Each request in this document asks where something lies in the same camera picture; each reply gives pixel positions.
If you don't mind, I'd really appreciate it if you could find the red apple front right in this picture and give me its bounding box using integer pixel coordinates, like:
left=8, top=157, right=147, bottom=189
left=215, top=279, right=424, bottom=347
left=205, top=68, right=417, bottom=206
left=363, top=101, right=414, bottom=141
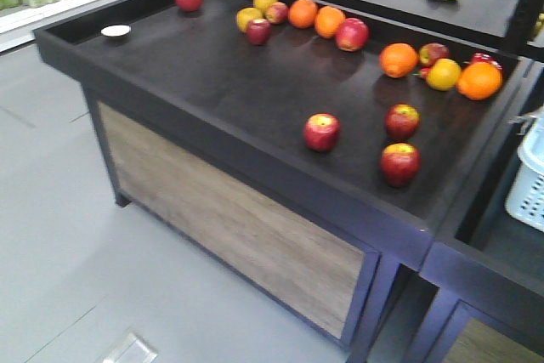
left=384, top=104, right=421, bottom=142

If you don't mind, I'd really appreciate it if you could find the small white dish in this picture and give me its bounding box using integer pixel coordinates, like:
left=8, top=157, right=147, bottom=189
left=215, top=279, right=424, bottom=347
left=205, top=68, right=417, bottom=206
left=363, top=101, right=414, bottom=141
left=100, top=25, right=131, bottom=40

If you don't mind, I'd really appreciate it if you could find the light blue plastic basket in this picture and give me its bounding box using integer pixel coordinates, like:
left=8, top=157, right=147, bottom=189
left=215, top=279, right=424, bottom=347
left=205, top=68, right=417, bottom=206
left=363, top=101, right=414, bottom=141
left=505, top=107, right=543, bottom=232

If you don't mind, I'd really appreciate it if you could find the orange mid right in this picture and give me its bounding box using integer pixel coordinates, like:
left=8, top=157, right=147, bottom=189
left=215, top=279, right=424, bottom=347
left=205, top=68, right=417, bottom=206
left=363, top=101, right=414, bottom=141
left=379, top=43, right=419, bottom=78

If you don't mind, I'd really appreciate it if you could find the orange far right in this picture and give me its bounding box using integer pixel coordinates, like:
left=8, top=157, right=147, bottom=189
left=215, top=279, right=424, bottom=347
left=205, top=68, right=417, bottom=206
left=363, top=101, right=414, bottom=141
left=456, top=62, right=503, bottom=100

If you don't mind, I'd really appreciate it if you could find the silver floor outlet plate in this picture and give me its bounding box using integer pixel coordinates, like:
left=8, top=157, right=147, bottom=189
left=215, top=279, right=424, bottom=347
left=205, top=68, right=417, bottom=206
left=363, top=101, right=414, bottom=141
left=98, top=332, right=158, bottom=363

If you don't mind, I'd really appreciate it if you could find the black wooden display table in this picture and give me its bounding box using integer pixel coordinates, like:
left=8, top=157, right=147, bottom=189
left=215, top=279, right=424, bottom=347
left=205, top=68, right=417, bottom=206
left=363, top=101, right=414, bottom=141
left=35, top=0, right=538, bottom=362

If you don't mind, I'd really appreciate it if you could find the large red apple back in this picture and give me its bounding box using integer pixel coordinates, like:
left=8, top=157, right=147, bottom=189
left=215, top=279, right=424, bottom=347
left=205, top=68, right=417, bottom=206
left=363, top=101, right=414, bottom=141
left=335, top=18, right=370, bottom=52

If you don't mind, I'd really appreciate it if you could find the red bell pepper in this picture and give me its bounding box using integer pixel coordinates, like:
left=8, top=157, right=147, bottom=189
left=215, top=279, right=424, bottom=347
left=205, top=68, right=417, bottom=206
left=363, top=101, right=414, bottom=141
left=468, top=52, right=502, bottom=71

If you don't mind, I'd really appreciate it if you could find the red apple front middle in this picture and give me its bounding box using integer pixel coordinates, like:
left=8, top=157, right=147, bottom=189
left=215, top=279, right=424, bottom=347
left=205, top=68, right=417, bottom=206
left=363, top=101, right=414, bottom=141
left=303, top=113, right=342, bottom=152

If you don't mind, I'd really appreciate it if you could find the orange left of pair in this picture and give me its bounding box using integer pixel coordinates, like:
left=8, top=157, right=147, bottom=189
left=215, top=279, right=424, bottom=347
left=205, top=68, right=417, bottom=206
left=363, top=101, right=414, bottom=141
left=288, top=0, right=318, bottom=29

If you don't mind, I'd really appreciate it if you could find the orange right of pair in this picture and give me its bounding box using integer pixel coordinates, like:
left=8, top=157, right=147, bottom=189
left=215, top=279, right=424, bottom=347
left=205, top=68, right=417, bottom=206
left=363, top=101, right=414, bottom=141
left=314, top=6, right=346, bottom=39

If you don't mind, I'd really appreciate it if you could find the red apple near front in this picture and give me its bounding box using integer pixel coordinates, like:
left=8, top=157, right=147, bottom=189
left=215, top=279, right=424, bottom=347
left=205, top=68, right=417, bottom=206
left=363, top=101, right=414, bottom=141
left=380, top=142, right=422, bottom=188

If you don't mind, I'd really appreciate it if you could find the small red apple left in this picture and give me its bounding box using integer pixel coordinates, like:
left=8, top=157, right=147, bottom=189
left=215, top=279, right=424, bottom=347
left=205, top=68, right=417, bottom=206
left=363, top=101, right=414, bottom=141
left=264, top=2, right=289, bottom=25

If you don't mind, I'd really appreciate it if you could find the orange of pair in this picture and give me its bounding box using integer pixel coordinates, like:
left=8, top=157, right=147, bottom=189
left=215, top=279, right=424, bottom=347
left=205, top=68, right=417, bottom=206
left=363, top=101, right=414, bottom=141
left=288, top=0, right=318, bottom=29
left=314, top=6, right=346, bottom=39

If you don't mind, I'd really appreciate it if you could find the yellow apple right group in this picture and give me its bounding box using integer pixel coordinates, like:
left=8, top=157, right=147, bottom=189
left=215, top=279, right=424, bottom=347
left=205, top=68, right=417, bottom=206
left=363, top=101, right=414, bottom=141
left=426, top=58, right=462, bottom=91

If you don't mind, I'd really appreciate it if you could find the yellow apple front left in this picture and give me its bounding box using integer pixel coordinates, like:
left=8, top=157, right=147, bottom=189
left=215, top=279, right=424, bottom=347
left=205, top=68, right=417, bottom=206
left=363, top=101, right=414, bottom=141
left=235, top=7, right=264, bottom=33

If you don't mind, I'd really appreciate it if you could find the red apple behind oranges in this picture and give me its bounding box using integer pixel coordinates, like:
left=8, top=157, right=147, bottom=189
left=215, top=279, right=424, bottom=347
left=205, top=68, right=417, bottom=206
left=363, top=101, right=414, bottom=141
left=418, top=43, right=450, bottom=67

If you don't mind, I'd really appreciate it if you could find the dark red apple left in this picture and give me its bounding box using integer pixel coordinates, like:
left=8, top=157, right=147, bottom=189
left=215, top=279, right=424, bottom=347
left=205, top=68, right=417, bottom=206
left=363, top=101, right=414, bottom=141
left=246, top=19, right=271, bottom=45

